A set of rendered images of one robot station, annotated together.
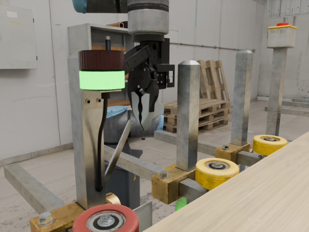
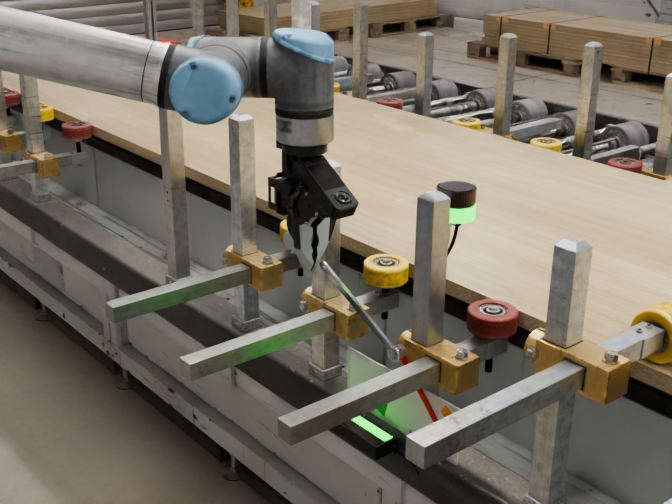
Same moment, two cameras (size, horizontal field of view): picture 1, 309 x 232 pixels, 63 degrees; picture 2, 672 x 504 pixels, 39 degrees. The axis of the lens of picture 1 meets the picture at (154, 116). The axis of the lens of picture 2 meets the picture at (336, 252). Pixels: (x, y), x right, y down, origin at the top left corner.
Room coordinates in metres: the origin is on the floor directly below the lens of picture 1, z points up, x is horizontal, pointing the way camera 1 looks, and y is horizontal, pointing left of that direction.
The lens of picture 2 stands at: (0.42, 1.42, 1.54)
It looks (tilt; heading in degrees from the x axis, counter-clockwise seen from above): 22 degrees down; 275
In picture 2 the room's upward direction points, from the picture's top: 1 degrees clockwise
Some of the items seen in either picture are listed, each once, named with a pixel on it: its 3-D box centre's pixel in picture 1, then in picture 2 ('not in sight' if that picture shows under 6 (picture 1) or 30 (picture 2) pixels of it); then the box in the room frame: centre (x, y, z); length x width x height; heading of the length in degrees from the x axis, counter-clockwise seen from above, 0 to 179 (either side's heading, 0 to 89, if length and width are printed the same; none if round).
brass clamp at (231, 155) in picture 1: (234, 153); (251, 266); (0.72, -0.24, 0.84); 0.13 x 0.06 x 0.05; 134
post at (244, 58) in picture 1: (239, 133); (244, 235); (0.73, -0.25, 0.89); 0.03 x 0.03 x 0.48; 44
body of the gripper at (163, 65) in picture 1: (151, 63); (301, 178); (0.59, 0.01, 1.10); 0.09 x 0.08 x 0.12; 134
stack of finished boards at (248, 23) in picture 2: not in sight; (333, 12); (1.27, -8.49, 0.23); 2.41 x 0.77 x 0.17; 49
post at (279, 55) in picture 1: (274, 111); (173, 187); (0.91, -0.44, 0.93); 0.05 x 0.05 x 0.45; 44
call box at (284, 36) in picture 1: (281, 38); not in sight; (0.91, -0.44, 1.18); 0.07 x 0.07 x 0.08; 44
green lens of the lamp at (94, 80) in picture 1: (102, 79); (455, 209); (0.35, 0.07, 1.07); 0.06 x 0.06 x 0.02
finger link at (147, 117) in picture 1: (154, 110); (311, 239); (0.57, 0.00, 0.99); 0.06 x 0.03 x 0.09; 134
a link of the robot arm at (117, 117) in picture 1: (115, 122); not in sight; (1.33, 0.21, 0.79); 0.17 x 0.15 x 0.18; 93
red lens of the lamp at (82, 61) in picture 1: (101, 60); (456, 194); (0.35, 0.07, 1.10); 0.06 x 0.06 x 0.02
